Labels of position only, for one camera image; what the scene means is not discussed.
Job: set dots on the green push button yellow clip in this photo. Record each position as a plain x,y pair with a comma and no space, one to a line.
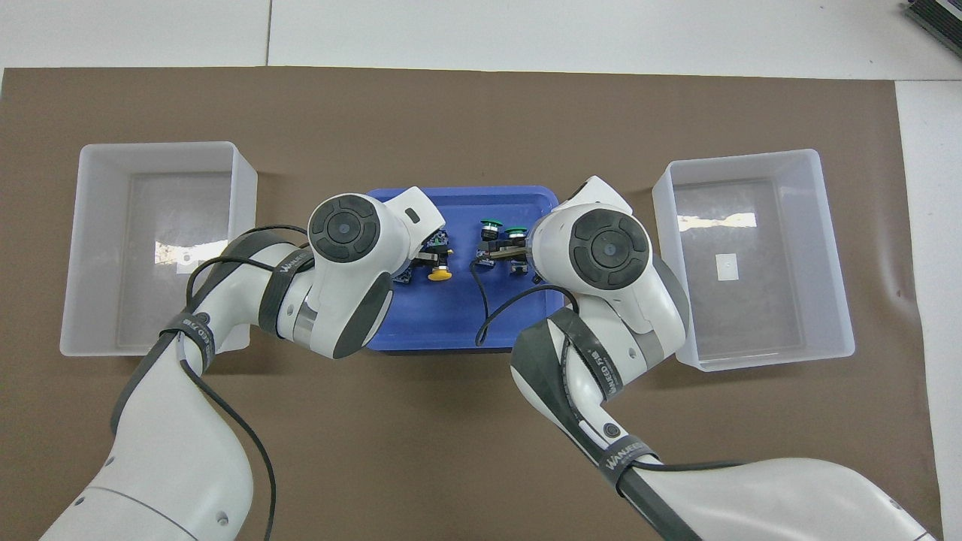
515,234

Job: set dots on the yellow mushroom push button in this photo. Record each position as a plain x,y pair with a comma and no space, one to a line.
440,276
404,277

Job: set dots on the green push button switch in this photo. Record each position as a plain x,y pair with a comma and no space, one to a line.
488,225

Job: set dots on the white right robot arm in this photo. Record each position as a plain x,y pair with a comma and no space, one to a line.
661,300

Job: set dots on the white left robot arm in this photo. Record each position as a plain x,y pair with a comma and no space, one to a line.
342,300

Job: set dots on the blue plastic tray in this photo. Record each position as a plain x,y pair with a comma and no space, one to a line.
451,319

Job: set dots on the brown table mat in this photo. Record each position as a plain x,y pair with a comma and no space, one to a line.
421,451

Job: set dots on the plain white sticker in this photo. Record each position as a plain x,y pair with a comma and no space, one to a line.
727,267

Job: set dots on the white sticker with hole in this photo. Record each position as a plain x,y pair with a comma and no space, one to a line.
186,263

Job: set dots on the translucent white plastic box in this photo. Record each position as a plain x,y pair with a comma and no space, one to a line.
98,225
782,300

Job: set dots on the black finned device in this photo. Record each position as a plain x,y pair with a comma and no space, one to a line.
936,15

